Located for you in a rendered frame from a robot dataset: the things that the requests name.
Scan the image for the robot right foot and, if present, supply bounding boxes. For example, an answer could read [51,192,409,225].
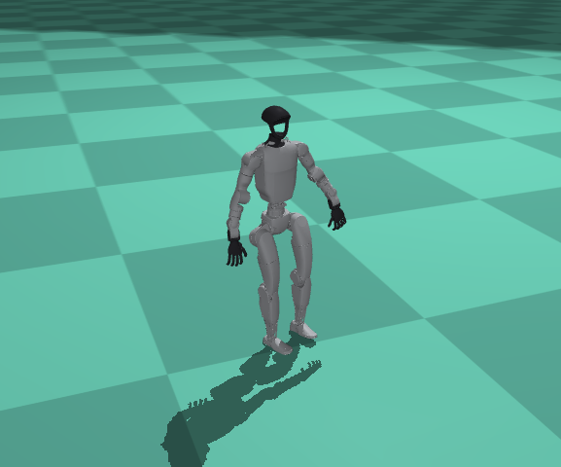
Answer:
[263,335,293,355]

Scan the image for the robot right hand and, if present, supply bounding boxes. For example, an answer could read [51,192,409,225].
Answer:
[227,230,247,267]

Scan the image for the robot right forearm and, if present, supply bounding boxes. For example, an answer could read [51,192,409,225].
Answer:
[227,190,244,238]

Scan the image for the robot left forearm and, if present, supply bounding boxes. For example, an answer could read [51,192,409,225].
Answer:
[316,166,339,206]

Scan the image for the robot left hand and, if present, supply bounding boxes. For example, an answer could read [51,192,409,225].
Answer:
[328,199,346,231]

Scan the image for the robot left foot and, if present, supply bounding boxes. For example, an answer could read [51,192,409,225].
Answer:
[290,320,317,339]

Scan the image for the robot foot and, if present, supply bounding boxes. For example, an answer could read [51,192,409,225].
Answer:
[290,320,317,339]
[263,335,293,355]

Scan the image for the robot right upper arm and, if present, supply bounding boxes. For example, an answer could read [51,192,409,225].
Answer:
[235,149,263,204]

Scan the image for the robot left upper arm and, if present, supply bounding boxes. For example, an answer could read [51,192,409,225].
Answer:
[293,140,324,183]

